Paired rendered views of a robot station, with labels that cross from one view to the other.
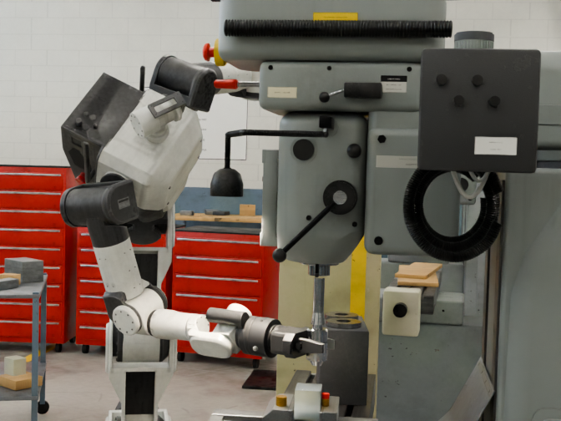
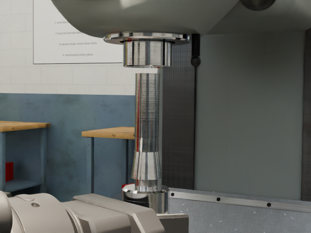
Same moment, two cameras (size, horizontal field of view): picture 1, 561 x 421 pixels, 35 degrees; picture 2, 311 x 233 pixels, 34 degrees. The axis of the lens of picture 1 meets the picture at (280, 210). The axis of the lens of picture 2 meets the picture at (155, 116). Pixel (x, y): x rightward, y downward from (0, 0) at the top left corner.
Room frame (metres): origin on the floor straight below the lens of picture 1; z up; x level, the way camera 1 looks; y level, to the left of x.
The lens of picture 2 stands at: (1.77, 0.39, 1.26)
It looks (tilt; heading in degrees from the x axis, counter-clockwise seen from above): 3 degrees down; 287
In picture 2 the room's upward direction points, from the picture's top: 1 degrees clockwise
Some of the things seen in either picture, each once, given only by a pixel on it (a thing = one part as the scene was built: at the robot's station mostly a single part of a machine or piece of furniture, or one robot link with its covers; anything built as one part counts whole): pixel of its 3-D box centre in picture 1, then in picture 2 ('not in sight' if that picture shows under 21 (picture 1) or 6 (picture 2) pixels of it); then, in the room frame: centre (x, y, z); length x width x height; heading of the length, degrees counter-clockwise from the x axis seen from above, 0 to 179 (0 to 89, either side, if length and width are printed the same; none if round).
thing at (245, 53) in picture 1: (333, 29); not in sight; (1.92, -0.10, 1.81); 0.47 x 0.26 x 0.16; 82
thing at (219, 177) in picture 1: (226, 181); not in sight; (1.93, 0.12, 1.48); 0.07 x 0.07 x 0.06
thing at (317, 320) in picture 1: (318, 302); (146, 130); (1.92, -0.09, 1.22); 0.03 x 0.03 x 0.11
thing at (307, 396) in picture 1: (308, 401); not in sight; (1.78, -0.07, 1.04); 0.06 x 0.05 x 0.06; 174
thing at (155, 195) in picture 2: (317, 330); (146, 192); (1.92, -0.09, 1.16); 0.05 x 0.05 x 0.01
